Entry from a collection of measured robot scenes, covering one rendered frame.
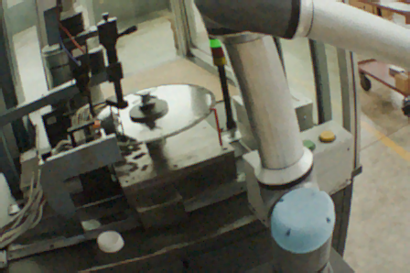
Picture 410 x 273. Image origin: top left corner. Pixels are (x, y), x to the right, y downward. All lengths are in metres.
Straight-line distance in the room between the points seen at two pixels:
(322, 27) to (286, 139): 0.27
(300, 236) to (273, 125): 0.20
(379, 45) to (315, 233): 0.33
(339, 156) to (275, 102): 0.40
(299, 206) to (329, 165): 0.35
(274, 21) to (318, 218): 0.33
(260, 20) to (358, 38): 0.15
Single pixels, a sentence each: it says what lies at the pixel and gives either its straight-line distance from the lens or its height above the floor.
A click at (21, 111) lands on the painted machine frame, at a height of 1.03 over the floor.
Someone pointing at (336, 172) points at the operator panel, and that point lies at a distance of 1.10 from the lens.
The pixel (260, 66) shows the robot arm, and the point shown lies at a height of 1.19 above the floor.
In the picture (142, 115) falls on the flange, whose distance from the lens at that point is 1.17.
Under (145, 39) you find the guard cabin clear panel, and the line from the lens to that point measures 2.28.
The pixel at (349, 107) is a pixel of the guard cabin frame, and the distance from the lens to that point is 1.11.
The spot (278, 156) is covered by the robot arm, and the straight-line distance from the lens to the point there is 0.77.
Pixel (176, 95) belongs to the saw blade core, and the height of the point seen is 0.95.
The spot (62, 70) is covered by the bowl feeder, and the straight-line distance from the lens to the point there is 1.79.
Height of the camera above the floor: 1.43
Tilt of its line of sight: 28 degrees down
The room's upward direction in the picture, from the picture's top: 11 degrees counter-clockwise
